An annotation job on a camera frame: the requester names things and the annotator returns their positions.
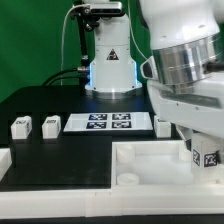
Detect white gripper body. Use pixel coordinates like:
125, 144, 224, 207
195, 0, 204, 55
147, 72, 224, 139

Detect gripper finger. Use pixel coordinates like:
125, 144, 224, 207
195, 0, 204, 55
176, 125, 193, 150

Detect white square table top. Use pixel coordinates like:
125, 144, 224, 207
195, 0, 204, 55
112, 140, 224, 186

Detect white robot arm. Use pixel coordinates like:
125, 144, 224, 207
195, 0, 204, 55
84, 0, 224, 142

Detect white U-shaped obstacle fence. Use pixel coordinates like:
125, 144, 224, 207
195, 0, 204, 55
0, 146, 224, 220

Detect white marker tag plate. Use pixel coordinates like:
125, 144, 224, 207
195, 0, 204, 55
64, 112, 153, 132

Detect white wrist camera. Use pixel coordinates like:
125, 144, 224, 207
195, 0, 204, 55
140, 56, 158, 80

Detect black base cables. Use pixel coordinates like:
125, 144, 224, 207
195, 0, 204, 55
41, 68, 90, 87

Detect grey camera cable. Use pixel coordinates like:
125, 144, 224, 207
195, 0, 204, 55
59, 3, 88, 86

